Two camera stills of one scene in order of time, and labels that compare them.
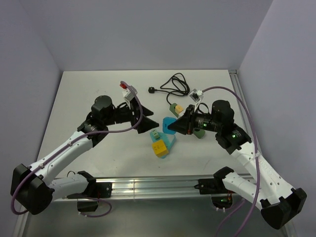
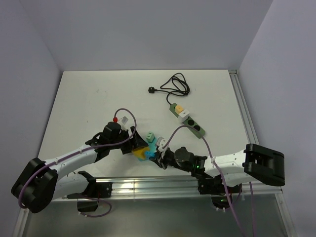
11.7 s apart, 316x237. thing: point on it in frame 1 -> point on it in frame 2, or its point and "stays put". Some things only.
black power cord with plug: x=177 y=85 stays put
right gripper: x=186 y=123 -> x=159 y=162
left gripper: x=146 y=123 -> x=137 y=142
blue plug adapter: x=166 y=121 -> x=148 y=154
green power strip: x=200 y=134 stays put
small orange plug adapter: x=178 y=108 stays put
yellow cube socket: x=159 y=148 -> x=140 y=152
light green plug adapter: x=155 y=134 -> x=150 y=137
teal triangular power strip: x=168 y=139 -> x=152 y=147
